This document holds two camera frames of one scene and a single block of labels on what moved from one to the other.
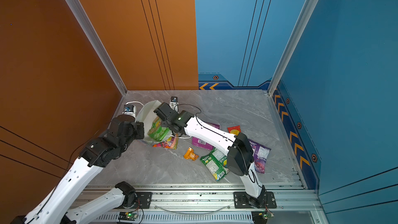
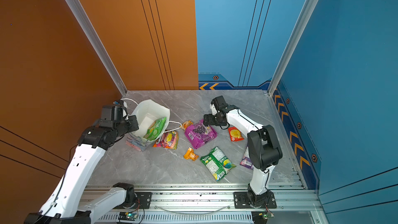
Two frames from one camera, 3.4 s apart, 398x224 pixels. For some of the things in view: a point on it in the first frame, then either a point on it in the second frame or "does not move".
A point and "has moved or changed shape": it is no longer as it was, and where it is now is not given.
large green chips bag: (157, 131) has moved or changed shape
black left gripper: (140, 127) → (132, 119)
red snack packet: (236, 129) does not move
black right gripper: (164, 123) → (211, 122)
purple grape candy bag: (198, 142) has moved or changed shape
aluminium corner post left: (89, 31) does not move
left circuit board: (127, 215) does not move
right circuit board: (261, 217) does not move
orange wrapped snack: (190, 155) does not move
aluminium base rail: (216, 205) does not move
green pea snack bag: (216, 162) does not move
